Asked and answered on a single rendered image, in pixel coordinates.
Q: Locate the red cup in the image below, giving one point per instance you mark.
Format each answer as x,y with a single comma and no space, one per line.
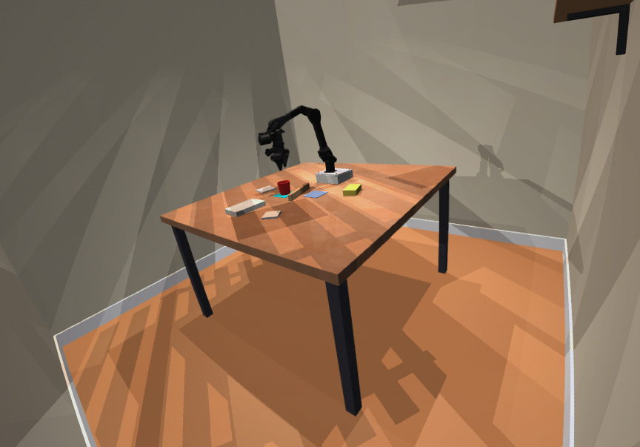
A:
284,187

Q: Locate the yellow rectangular block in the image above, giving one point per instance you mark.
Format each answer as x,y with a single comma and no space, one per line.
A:
352,190

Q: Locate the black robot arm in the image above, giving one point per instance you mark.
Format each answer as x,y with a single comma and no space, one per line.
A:
314,116

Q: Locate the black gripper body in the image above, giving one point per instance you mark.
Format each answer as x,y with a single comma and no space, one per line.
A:
280,151

